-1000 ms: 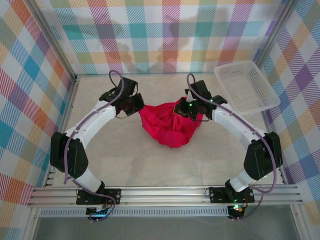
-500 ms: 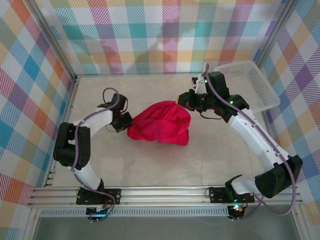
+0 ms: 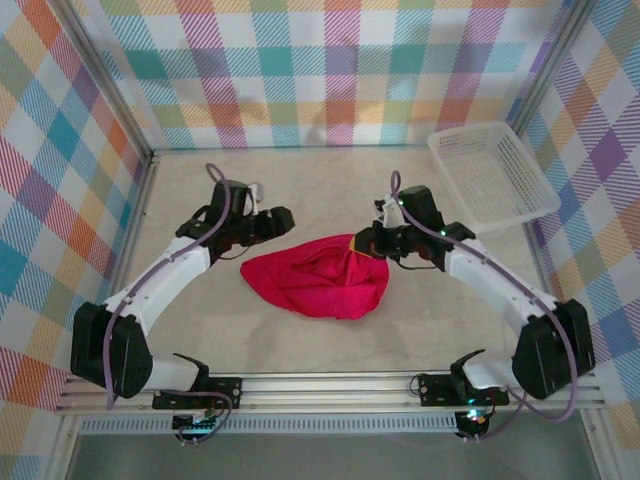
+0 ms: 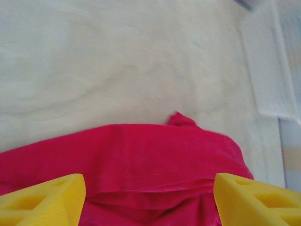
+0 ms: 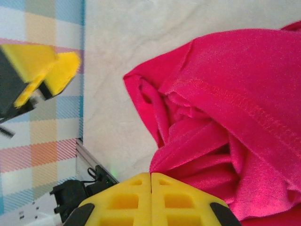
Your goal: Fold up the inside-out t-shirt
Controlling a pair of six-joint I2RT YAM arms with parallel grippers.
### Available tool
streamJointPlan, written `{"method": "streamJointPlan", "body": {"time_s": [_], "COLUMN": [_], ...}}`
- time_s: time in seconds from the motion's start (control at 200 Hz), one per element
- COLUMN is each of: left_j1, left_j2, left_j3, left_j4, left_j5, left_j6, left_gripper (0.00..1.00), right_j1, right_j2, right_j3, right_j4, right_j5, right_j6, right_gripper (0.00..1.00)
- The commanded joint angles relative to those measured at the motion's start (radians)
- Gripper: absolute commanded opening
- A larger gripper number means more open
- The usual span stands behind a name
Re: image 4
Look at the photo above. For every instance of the white plastic mesh basket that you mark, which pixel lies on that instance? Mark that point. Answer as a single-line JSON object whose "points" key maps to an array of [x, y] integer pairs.
{"points": [[270, 70]]}

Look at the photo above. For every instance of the red t-shirt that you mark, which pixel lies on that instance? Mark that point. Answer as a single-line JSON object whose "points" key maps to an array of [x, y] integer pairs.
{"points": [[141, 153]]}

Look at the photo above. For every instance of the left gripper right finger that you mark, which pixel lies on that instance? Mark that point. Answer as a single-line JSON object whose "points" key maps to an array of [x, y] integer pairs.
{"points": [[258, 207]]}

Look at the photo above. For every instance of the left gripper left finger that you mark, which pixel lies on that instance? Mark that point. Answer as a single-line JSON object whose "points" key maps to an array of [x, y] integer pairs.
{"points": [[35, 207]]}

